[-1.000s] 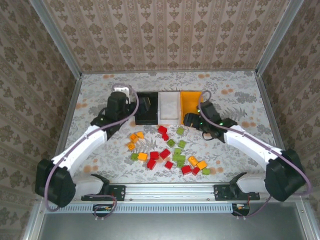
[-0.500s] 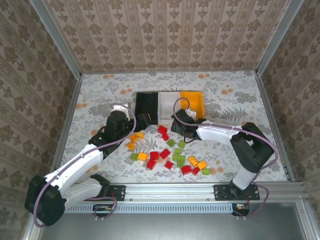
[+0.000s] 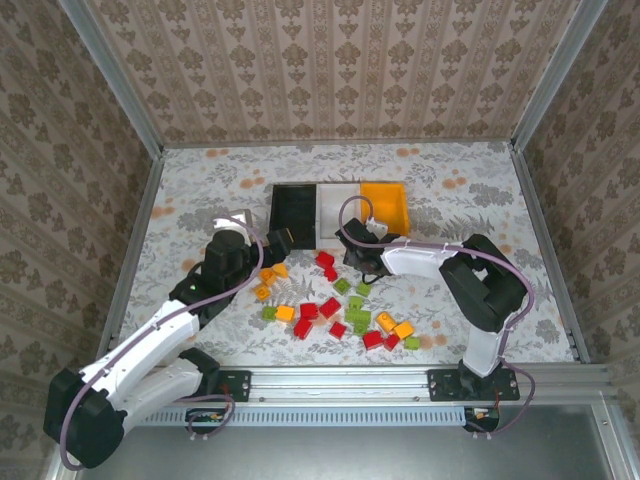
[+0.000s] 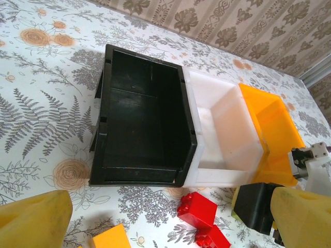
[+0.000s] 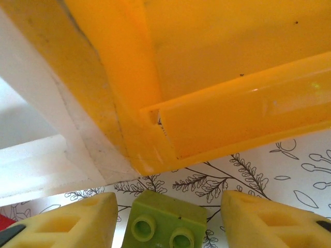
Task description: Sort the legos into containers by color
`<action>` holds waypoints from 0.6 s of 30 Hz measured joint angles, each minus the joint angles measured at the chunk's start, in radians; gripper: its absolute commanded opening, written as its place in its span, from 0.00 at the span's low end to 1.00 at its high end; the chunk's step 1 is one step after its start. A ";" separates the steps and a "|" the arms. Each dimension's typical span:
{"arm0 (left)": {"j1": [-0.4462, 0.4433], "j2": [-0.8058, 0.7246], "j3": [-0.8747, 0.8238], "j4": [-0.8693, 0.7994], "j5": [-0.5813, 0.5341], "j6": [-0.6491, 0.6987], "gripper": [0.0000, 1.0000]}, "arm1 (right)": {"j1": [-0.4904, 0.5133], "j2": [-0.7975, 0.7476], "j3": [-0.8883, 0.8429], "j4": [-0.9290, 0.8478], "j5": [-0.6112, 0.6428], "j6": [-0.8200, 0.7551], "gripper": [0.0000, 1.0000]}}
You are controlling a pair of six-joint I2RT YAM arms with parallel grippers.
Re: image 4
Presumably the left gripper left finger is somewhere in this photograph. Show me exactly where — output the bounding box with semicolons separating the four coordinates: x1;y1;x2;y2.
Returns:
0;190;73;248

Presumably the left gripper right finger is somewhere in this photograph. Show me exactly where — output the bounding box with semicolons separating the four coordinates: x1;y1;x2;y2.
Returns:
270;185;331;248

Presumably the red lego brick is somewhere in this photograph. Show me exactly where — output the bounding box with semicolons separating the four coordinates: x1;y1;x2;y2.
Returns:
177;191;218;230
195;224;232;248

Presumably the orange lego brick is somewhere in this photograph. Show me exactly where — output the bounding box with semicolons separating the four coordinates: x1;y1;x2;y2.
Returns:
89;223;131;248

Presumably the orange plastic bin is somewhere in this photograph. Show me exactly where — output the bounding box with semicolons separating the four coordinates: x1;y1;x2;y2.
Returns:
237;82;306;187

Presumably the white plastic bin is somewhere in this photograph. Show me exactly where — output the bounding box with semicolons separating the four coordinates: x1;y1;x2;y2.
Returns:
180;67;268;189

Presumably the black plastic bin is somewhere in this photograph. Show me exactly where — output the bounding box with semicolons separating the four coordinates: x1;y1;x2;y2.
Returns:
88;43;200;187

